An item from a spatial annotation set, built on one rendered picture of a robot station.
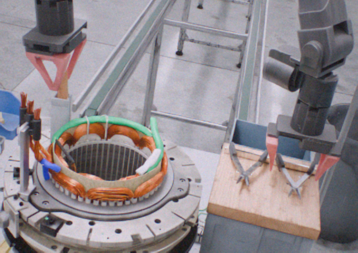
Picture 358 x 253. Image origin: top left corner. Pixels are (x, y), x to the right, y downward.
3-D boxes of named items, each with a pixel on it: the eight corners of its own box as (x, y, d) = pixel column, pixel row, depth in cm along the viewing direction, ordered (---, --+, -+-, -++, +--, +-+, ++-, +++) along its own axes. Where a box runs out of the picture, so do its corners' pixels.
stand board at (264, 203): (221, 151, 108) (224, 141, 107) (314, 174, 106) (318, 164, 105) (205, 212, 91) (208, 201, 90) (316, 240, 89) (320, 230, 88)
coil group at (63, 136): (63, 146, 91) (64, 125, 89) (74, 148, 91) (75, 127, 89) (51, 166, 86) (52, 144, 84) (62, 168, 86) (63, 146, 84)
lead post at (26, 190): (17, 198, 79) (16, 131, 73) (26, 188, 81) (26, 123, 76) (27, 201, 79) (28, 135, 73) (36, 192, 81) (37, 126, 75)
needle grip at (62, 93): (57, 101, 91) (56, 68, 88) (67, 99, 91) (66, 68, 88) (58, 105, 89) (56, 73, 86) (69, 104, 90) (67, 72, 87)
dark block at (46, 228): (47, 222, 78) (48, 211, 77) (63, 228, 77) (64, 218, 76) (39, 232, 76) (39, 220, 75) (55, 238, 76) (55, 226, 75)
